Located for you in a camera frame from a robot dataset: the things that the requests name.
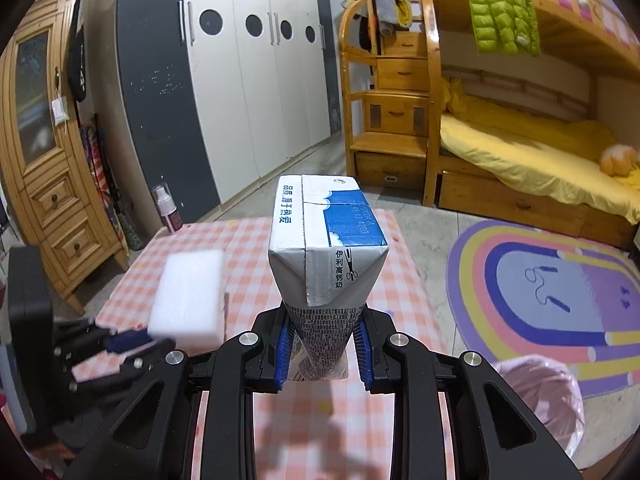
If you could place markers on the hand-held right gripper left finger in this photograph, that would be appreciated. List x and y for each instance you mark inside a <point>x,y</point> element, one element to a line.
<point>284,355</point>

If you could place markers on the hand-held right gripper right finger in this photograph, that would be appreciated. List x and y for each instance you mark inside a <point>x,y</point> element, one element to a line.
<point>362,360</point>

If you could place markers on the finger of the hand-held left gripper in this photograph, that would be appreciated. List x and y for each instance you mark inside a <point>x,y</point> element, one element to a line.
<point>125,342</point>
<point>115,380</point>

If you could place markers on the white foam block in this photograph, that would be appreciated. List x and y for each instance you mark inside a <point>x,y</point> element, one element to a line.
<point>187,290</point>

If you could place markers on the white and blue milk carton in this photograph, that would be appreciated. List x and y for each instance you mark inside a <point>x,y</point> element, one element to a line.
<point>320,230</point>

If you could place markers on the trash bin with pink bag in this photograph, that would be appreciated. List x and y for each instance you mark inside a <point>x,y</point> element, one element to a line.
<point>540,400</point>

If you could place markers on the pink checked tablecloth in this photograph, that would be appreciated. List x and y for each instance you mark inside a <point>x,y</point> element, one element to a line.
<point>240,240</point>

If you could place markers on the wooden cabinet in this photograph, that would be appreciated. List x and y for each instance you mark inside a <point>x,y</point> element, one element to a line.
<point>50,200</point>

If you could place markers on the spray bottle with clear cap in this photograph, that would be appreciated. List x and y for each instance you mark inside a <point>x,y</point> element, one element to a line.
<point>169,212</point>

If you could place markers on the colourful leaning mats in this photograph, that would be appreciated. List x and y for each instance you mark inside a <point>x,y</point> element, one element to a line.
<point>105,185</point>

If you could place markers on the rainbow rug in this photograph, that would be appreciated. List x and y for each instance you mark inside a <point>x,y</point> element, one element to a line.
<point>550,285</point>

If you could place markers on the wooden bunk bed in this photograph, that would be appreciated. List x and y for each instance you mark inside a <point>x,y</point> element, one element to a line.
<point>500,200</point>

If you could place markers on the white paper tag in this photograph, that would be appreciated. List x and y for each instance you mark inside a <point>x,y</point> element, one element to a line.
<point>60,110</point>

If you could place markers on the white and grey wardrobe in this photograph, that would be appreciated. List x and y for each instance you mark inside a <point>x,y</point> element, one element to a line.
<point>235,110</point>

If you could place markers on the wooden stair drawer unit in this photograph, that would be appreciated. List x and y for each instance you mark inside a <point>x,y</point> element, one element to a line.
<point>395,110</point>

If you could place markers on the black hanging bag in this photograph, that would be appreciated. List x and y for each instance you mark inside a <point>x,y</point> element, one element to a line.
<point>77,70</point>

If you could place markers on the yellow bed sheet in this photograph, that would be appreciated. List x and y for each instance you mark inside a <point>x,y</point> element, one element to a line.
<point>525,145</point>

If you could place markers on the orange plush toy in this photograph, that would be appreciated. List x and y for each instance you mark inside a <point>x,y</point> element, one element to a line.
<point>619,159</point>

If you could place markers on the pile of clothes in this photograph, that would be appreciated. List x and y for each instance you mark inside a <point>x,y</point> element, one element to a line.
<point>385,5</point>

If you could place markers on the green puffer jacket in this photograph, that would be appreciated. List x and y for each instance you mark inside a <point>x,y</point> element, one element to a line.
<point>500,15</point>

